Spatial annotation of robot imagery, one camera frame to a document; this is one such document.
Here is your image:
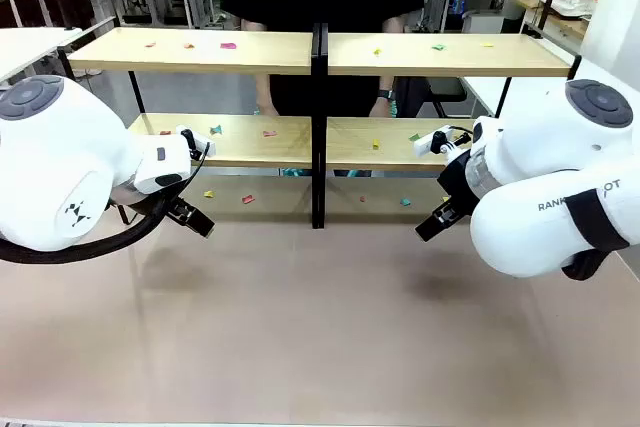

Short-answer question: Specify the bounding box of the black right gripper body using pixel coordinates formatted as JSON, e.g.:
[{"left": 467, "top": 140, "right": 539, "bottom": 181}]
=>
[{"left": 436, "top": 149, "right": 482, "bottom": 218}]

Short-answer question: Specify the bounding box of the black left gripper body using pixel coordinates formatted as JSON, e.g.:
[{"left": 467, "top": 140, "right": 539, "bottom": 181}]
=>
[{"left": 110, "top": 185, "right": 187, "bottom": 221}]

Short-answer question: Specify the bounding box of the person's right forearm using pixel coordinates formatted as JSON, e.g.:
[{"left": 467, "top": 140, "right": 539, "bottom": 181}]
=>
[{"left": 239, "top": 16, "right": 277, "bottom": 98}]

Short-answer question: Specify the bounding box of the person's left forearm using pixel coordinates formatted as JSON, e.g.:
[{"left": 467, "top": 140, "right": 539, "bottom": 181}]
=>
[{"left": 377, "top": 16, "right": 408, "bottom": 94}]

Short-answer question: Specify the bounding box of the person's left hand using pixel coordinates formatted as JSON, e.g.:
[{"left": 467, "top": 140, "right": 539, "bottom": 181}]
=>
[{"left": 368, "top": 96, "right": 397, "bottom": 119}]

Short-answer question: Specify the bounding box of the black chair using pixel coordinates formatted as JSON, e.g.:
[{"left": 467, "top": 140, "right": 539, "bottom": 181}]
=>
[{"left": 427, "top": 76, "right": 470, "bottom": 119}]

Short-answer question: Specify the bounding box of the white side table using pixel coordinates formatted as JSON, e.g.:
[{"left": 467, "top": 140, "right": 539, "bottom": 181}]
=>
[
  {"left": 0, "top": 26, "right": 85, "bottom": 84},
  {"left": 460, "top": 54, "right": 640, "bottom": 119}
]

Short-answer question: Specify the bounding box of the wooden background table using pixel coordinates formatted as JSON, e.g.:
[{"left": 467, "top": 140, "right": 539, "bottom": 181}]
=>
[{"left": 510, "top": 0, "right": 592, "bottom": 42}]

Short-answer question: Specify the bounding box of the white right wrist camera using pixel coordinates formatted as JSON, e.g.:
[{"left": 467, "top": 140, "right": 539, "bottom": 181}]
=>
[{"left": 412, "top": 127, "right": 474, "bottom": 158}]

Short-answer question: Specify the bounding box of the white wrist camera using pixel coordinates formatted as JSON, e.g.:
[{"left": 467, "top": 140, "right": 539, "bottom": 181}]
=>
[
  {"left": 174, "top": 125, "right": 218, "bottom": 159},
  {"left": 412, "top": 127, "right": 474, "bottom": 158}
]

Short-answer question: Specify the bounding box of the black left arm cable sleeve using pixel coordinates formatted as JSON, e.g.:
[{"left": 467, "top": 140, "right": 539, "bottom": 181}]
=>
[{"left": 0, "top": 140, "right": 212, "bottom": 266}]

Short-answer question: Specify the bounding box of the black arm cable sleeve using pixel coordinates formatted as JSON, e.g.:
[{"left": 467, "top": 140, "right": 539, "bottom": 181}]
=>
[
  {"left": 560, "top": 190, "right": 630, "bottom": 282},
  {"left": 0, "top": 140, "right": 212, "bottom": 266}
]

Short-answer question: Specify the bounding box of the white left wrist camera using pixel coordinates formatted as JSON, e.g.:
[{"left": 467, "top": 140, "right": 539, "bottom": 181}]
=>
[{"left": 174, "top": 125, "right": 218, "bottom": 159}]

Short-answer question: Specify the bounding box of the wooden shelf unit black frame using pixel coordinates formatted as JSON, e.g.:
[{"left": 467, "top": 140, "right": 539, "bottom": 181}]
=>
[
  {"left": 57, "top": 21, "right": 326, "bottom": 230},
  {"left": 318, "top": 21, "right": 584, "bottom": 231}
]

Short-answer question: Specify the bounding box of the black right arm cable sleeve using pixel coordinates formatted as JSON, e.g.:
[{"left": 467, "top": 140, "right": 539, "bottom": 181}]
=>
[{"left": 560, "top": 190, "right": 630, "bottom": 282}]

